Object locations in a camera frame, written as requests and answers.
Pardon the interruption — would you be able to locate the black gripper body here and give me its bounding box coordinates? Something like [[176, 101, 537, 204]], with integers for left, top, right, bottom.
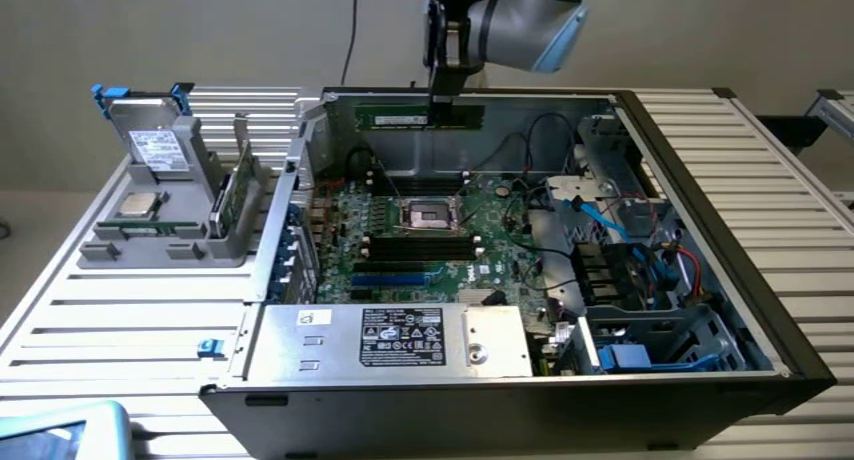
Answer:
[[423, 0, 486, 127]]

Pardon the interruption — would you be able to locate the green RAM stick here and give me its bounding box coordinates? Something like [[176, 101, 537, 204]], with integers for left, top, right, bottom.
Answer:
[[353, 104, 486, 130], [95, 220, 203, 232]]

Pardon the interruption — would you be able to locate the black RAM slot bank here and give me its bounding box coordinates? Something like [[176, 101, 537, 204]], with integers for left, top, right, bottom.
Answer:
[[370, 175, 471, 197], [363, 233, 485, 262]]

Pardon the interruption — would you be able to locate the CPU socket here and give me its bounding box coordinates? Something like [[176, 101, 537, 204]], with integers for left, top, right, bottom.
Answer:
[[398, 196, 463, 232]]

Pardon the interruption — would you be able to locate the black expansion slot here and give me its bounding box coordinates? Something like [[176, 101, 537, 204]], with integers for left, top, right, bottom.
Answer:
[[351, 261, 437, 275]]

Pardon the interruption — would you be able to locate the green graphics card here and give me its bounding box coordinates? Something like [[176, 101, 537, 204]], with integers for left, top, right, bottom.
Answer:
[[207, 139, 259, 238]]

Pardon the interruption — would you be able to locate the blue expansion slot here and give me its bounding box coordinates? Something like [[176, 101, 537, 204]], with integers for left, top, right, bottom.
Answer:
[[350, 274, 430, 288]]

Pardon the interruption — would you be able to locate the green motherboard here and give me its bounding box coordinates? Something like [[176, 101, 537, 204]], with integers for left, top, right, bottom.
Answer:
[[311, 171, 557, 312]]

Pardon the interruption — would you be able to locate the silver chipset heatsink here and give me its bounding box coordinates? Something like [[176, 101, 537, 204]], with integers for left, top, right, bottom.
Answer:
[[458, 286, 505, 307]]

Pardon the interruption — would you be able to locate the hard disk in blue carrier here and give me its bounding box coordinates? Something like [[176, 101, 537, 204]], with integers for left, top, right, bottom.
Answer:
[[88, 82, 196, 175]]

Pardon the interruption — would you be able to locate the black case fan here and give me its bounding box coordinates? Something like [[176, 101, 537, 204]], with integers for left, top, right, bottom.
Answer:
[[571, 241, 662, 312]]

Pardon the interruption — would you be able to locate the silver CPU chip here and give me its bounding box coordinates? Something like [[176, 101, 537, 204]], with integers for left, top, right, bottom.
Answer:
[[114, 191, 163, 220]]

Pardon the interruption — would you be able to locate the silver power supply unit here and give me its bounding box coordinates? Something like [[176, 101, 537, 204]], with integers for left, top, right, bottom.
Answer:
[[240, 302, 537, 382]]

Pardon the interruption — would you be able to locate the grey parts rack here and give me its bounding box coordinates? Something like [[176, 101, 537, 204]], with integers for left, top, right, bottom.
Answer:
[[75, 113, 276, 270]]

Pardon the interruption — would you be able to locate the metal disk bay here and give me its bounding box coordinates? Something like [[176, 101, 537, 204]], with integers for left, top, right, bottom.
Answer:
[[577, 302, 752, 377]]

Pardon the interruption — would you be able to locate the blue disk carrier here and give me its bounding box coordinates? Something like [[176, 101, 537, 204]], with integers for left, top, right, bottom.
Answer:
[[595, 343, 654, 374]]

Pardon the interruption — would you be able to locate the black open PC case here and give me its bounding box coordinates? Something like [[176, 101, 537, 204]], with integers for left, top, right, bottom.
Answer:
[[198, 86, 840, 460]]

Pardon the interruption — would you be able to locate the light blue tray corner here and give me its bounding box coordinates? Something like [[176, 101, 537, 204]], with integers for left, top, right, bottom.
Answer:
[[0, 398, 136, 460]]

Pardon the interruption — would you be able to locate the black hanging cable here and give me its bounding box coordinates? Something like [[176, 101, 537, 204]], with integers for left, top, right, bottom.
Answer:
[[341, 0, 363, 87]]

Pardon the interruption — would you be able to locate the blue SATA wire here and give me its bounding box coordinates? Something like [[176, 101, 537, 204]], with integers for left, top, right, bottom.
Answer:
[[565, 193, 633, 244]]

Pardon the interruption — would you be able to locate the red wire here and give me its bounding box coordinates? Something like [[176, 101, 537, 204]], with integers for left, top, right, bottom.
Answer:
[[671, 247, 705, 304]]

